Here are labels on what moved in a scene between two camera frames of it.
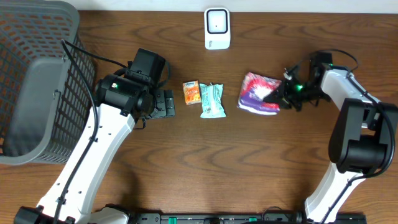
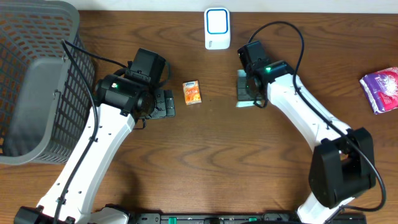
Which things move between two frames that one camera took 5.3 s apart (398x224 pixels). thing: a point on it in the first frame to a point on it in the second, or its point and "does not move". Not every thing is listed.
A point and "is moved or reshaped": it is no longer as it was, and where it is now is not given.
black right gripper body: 292,94 to 243,90
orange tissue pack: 192,93 does not move
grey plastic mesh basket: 45,104 does not move
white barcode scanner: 217,28 does not move
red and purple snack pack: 254,89 is moved or reshaped
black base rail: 244,218 does not move
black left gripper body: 166,103 does not move
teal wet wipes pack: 212,96 to 247,103
